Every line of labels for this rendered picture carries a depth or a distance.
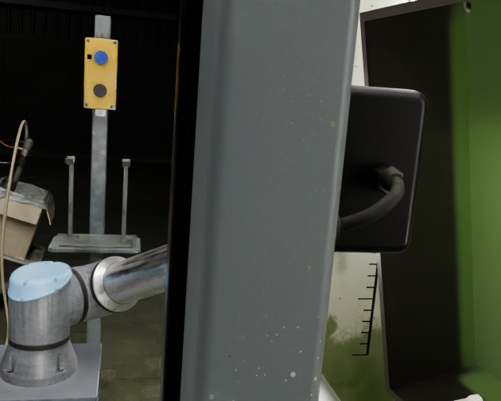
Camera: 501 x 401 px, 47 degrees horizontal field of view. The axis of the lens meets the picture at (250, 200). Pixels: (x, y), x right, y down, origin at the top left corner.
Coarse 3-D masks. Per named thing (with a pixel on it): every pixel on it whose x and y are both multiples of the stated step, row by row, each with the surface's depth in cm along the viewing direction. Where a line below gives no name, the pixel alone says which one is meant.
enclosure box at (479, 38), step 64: (448, 0) 125; (384, 64) 167; (448, 64) 173; (448, 128) 178; (448, 192) 182; (384, 256) 180; (448, 256) 187; (384, 320) 182; (448, 320) 192; (448, 384) 189
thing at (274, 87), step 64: (256, 0) 19; (320, 0) 19; (256, 64) 19; (320, 64) 20; (256, 128) 20; (320, 128) 20; (192, 192) 24; (256, 192) 20; (320, 192) 20; (192, 256) 23; (256, 256) 20; (320, 256) 21; (192, 320) 22; (256, 320) 21; (320, 320) 21; (192, 384) 21; (256, 384) 21
